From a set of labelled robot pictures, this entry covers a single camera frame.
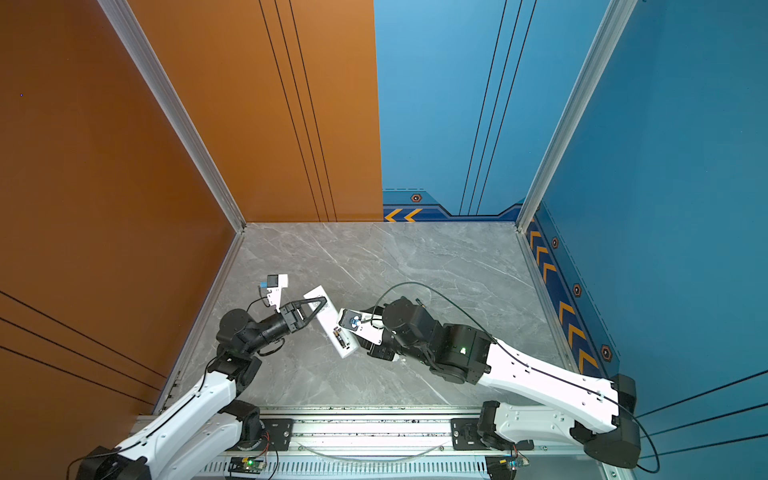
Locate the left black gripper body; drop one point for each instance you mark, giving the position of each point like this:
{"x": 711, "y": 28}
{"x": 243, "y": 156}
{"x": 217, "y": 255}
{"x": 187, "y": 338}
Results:
{"x": 271, "y": 331}

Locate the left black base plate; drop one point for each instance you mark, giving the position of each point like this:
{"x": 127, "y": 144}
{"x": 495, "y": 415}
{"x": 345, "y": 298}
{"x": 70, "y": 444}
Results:
{"x": 279, "y": 433}

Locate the black battery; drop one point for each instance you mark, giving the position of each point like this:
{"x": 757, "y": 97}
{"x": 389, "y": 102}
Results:
{"x": 341, "y": 339}

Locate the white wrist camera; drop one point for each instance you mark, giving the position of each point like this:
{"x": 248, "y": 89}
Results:
{"x": 365, "y": 325}
{"x": 270, "y": 290}

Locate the left aluminium corner post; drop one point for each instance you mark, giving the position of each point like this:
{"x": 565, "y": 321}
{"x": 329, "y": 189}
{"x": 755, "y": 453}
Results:
{"x": 128, "y": 29}

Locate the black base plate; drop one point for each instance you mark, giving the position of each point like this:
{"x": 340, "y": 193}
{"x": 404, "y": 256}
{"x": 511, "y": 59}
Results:
{"x": 279, "y": 433}
{"x": 476, "y": 434}

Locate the left circuit board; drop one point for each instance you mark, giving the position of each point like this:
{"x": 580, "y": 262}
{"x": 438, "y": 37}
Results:
{"x": 246, "y": 465}

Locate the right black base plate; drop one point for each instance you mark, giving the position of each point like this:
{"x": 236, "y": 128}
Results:
{"x": 476, "y": 434}

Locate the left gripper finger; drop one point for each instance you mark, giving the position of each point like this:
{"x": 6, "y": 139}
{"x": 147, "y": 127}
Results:
{"x": 297, "y": 322}
{"x": 310, "y": 306}

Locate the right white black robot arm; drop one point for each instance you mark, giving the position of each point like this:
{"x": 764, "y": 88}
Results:
{"x": 599, "y": 412}

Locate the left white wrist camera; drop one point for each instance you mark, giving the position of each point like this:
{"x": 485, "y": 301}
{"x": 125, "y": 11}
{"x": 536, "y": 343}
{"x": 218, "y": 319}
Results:
{"x": 270, "y": 290}

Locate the white remote control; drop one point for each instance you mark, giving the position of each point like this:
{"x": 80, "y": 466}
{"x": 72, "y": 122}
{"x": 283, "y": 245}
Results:
{"x": 328, "y": 319}

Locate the right aluminium corner post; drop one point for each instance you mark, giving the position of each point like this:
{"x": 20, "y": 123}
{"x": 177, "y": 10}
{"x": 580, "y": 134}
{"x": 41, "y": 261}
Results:
{"x": 608, "y": 34}

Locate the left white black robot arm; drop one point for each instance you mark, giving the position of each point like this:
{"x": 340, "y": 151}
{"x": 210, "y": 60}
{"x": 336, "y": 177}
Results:
{"x": 209, "y": 418}

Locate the right circuit board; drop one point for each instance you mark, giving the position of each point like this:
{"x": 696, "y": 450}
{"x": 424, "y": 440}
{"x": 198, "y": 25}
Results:
{"x": 505, "y": 467}

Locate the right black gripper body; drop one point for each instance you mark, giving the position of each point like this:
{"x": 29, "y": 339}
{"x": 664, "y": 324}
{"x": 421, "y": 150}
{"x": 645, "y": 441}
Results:
{"x": 398, "y": 345}

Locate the aluminium corner post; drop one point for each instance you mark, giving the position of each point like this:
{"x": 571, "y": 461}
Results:
{"x": 608, "y": 34}
{"x": 128, "y": 29}

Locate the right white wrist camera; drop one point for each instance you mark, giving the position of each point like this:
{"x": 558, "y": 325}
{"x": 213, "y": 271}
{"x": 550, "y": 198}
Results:
{"x": 365, "y": 325}

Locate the aluminium front rail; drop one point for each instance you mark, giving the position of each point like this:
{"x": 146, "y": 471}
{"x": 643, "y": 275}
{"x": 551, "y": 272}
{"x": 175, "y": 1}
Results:
{"x": 372, "y": 433}

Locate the circuit board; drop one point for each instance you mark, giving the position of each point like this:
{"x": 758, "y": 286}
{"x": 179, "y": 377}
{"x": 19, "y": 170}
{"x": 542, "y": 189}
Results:
{"x": 505, "y": 467}
{"x": 246, "y": 465}

